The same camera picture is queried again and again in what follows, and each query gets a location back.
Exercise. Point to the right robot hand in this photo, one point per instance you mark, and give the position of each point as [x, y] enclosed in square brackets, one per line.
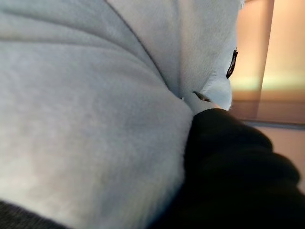
[238, 179]

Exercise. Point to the white fringed cushion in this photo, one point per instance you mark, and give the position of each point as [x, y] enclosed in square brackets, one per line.
[95, 107]

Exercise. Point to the grey fabric armchair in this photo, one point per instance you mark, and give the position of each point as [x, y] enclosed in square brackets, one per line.
[19, 220]

